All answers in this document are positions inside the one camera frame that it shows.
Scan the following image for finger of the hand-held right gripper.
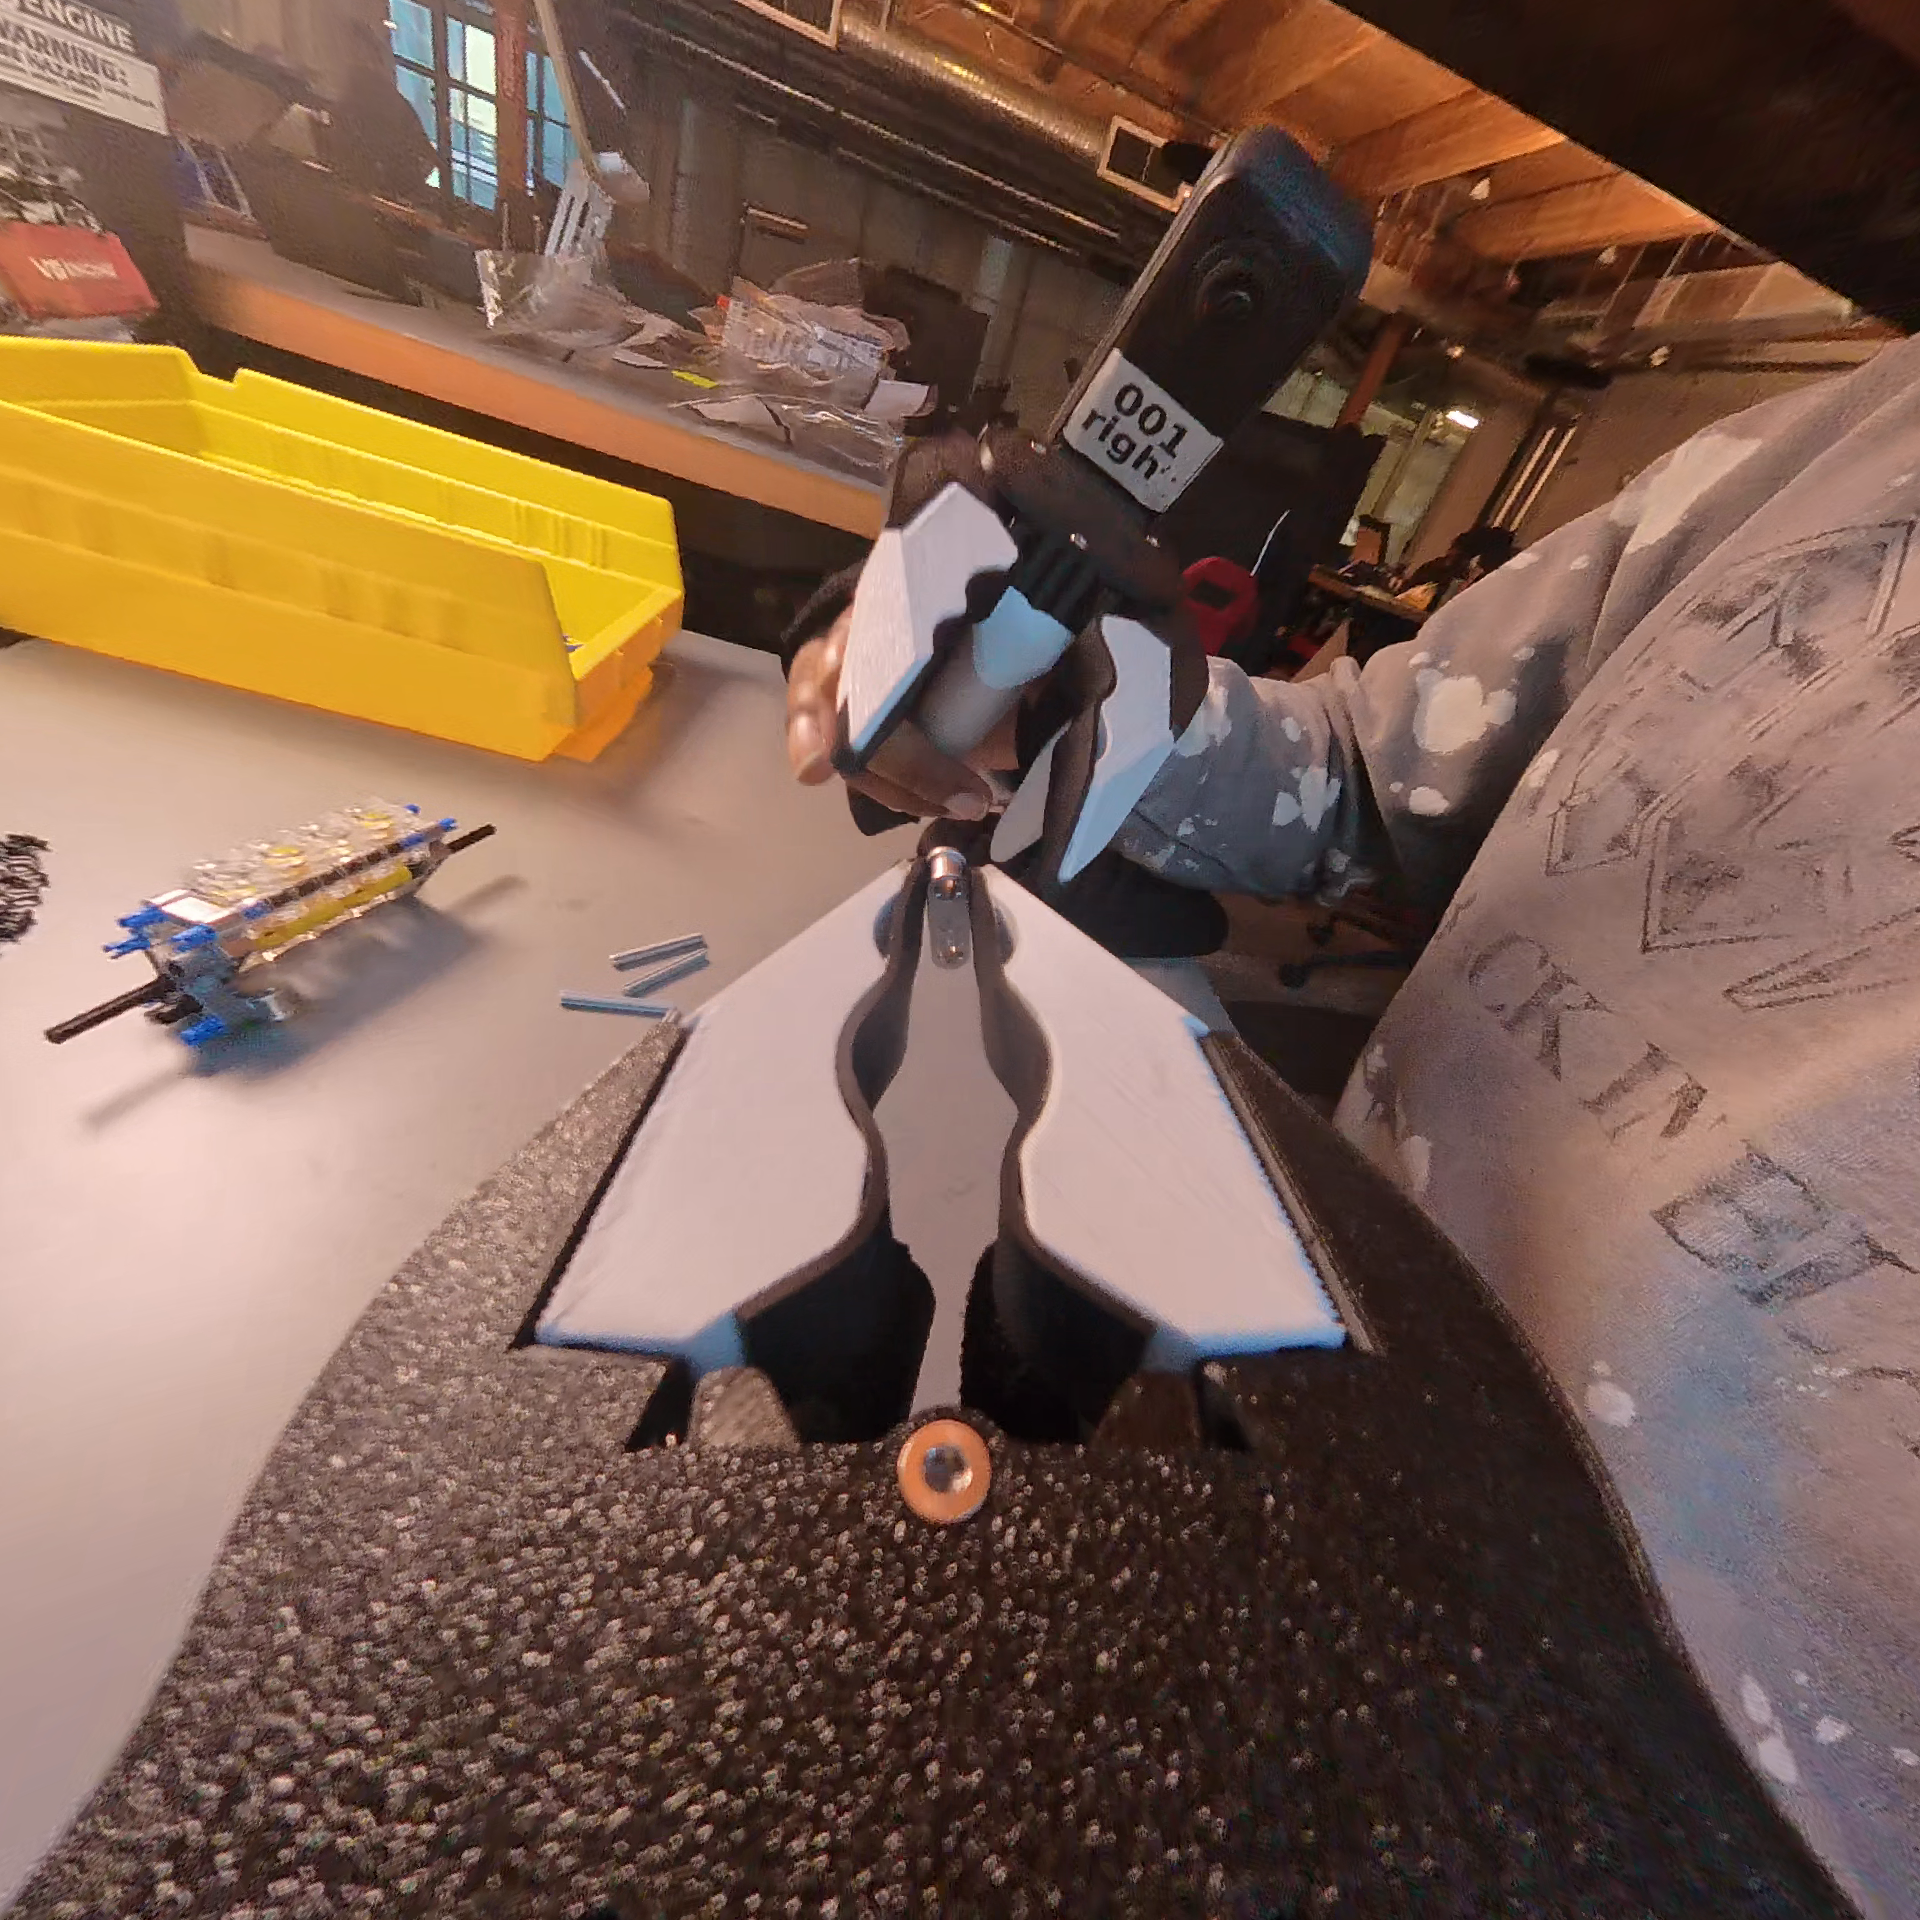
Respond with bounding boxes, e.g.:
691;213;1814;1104
996;614;1180;887
832;479;1024;767

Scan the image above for long wooden table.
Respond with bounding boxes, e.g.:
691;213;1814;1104
182;224;904;537

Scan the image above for clear plastic bags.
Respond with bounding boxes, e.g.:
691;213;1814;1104
479;240;942;452

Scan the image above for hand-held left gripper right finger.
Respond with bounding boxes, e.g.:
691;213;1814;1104
960;865;1348;1442

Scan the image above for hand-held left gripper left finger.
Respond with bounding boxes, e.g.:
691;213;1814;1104
532;862;940;1448

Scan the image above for metal air duct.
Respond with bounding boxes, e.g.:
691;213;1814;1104
832;0;1216;225

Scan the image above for yellow bin with blue pins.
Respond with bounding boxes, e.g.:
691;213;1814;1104
0;333;688;762

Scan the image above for transparent engine block assembly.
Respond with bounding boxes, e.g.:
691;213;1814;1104
47;802;502;1048

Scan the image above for paned window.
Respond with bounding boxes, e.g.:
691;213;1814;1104
382;0;586;213

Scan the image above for grey desk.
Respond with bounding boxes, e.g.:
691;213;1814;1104
0;621;1248;1863

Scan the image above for black toy engine box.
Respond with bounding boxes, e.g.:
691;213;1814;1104
0;0;193;337

